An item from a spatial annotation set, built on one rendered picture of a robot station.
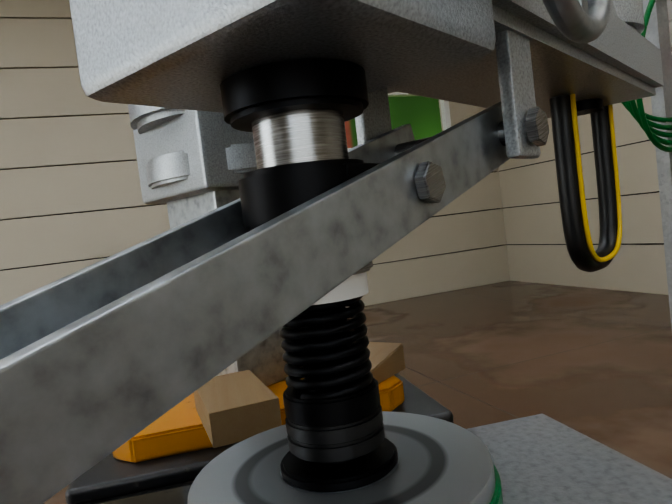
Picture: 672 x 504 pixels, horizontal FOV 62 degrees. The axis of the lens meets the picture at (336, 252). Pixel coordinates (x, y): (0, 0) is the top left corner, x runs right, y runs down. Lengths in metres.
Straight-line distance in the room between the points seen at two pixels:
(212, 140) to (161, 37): 0.65
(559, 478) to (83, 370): 0.34
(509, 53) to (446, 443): 0.32
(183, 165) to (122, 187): 5.41
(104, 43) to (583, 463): 0.44
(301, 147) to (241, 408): 0.52
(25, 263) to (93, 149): 1.35
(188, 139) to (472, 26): 0.69
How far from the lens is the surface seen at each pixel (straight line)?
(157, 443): 0.95
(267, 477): 0.43
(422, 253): 7.26
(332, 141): 0.37
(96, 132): 6.51
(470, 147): 0.47
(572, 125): 0.89
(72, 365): 0.23
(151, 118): 1.06
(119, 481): 0.92
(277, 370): 1.09
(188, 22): 0.33
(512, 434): 0.53
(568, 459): 0.48
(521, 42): 0.54
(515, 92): 0.51
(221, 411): 0.82
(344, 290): 0.36
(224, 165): 0.99
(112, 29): 0.39
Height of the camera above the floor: 1.07
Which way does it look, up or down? 3 degrees down
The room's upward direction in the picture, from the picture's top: 7 degrees counter-clockwise
